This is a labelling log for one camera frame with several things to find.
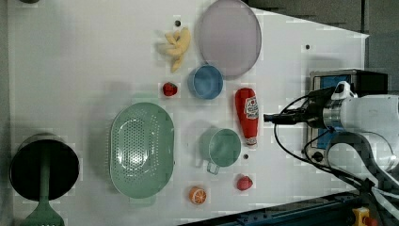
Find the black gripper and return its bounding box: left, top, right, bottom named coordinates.
left=263, top=87, right=334, bottom=128

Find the red plush ketchup bottle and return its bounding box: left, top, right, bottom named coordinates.
left=234, top=88, right=259, bottom=147

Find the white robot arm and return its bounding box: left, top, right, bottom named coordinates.
left=263, top=81, right=398, bottom=191

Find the green oval strainer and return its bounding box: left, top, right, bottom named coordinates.
left=109, top=103, right=174, bottom=199

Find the green mug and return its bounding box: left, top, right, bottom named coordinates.
left=199, top=127, right=241, bottom=175

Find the red strawberry toy green top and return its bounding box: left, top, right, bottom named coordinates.
left=236, top=176, right=253, bottom=191

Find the blue cup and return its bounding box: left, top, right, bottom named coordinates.
left=187, top=64, right=224, bottom=100

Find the lilac round plate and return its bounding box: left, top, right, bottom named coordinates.
left=198, top=0, right=262, bottom=76

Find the dark blue crate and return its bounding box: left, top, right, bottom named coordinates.
left=187, top=191, right=399, bottom=226

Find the small red strawberry toy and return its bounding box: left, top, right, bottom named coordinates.
left=163, top=82, right=178, bottom=97

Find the orange slice toy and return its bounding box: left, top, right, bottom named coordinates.
left=188, top=186, right=207, bottom=205

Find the yellow plush banana bunch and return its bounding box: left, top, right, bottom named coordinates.
left=156, top=27, right=191, bottom=73

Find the yellow emergency stop button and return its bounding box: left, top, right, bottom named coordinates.
left=352, top=207, right=378, bottom=226

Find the black utensil holder cup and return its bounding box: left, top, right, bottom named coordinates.
left=9, top=133, right=80, bottom=201

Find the green spatula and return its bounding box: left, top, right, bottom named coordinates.
left=20, top=150, right=65, bottom=226

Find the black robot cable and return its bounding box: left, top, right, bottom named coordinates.
left=273, top=95, right=399, bottom=202

